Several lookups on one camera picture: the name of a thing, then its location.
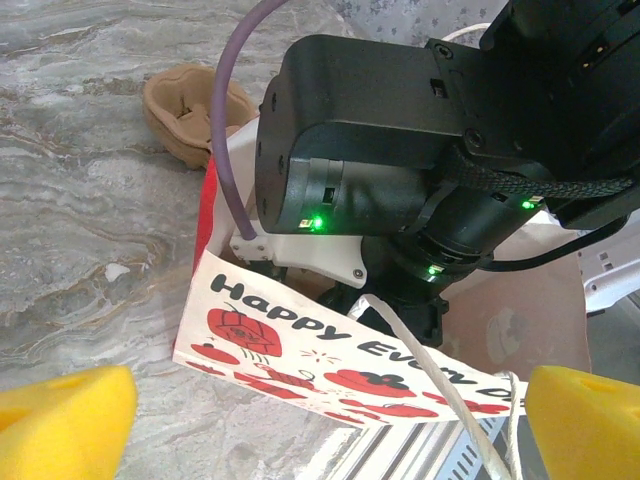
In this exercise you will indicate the brown pulp cup carrier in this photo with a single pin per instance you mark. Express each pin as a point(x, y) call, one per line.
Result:
point(170, 100)

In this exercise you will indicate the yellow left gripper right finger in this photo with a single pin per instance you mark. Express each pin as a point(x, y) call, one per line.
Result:
point(590, 430)

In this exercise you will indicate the red white paper gift bag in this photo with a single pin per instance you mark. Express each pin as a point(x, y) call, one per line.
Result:
point(300, 345)

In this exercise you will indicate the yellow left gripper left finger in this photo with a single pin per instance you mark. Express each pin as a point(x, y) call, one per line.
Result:
point(65, 430)

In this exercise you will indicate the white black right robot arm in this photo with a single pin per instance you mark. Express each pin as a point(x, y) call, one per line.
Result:
point(615, 280)

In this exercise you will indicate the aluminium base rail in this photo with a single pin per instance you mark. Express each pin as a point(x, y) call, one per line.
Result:
point(400, 450)

